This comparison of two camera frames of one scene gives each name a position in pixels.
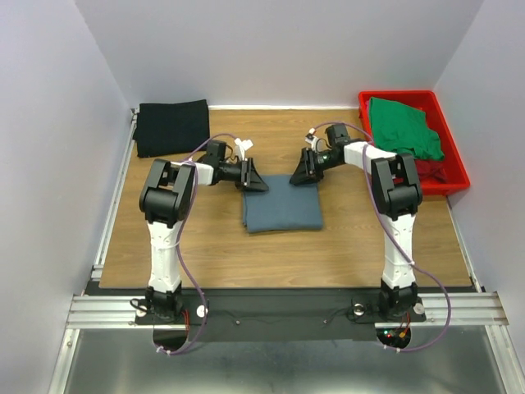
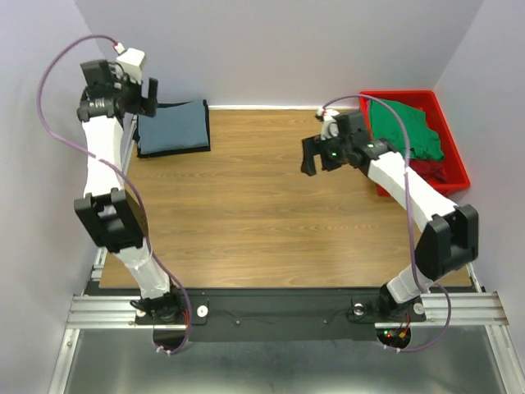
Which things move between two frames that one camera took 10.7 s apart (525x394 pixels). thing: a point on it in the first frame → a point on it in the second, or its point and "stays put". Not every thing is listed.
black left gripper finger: [256, 182] → [148, 105]
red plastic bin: [454, 162] stays put
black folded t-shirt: [171, 128] stays put
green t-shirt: [403, 130] stays put
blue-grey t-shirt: [285, 206] → [174, 128]
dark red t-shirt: [435, 171] stays put
